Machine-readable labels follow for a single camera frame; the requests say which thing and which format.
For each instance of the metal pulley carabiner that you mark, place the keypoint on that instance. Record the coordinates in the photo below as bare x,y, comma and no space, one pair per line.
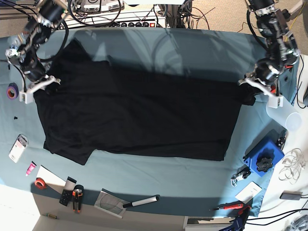
241,175

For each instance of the grey adapter box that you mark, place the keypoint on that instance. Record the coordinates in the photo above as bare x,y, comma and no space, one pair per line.
287,195

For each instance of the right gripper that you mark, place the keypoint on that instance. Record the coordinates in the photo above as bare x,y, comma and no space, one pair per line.
35,79

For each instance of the orange tape roll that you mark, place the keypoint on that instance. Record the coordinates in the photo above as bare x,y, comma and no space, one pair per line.
40,183

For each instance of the black white remote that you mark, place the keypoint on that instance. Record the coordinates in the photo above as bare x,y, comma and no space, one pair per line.
67,191

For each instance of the pink small tube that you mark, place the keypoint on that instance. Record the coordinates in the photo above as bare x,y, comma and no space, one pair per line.
31,167

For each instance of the orange screwdriver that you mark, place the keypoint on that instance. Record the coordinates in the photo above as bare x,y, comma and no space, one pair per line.
229,207

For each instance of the blue block with knob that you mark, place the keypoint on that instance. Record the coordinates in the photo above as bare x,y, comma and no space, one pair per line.
263,157

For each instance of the translucent plastic cup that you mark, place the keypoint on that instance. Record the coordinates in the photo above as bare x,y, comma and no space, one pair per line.
281,111

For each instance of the white black marker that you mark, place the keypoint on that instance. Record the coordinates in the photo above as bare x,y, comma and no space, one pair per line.
142,202

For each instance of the purple tape roll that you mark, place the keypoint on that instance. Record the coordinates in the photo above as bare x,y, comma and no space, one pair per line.
12,91

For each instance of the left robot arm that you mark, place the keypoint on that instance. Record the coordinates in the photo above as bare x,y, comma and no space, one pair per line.
269,28

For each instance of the orange black pliers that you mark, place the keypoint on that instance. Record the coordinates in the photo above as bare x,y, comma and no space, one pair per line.
77,196

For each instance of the grey patterned booklet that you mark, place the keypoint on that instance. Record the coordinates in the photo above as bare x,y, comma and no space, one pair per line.
110,204

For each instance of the white card box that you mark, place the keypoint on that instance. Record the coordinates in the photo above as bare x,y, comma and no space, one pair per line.
248,193

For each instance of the pink white blister pack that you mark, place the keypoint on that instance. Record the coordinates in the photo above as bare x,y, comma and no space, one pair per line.
18,148

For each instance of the power strip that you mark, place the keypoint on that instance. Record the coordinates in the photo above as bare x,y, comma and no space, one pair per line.
160,23

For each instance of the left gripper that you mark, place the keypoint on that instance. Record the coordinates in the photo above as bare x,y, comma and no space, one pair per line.
264,77

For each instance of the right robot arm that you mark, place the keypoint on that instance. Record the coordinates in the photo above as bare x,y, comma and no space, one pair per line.
22,53

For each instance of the black t-shirt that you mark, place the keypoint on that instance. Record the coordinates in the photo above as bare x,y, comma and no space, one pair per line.
97,106

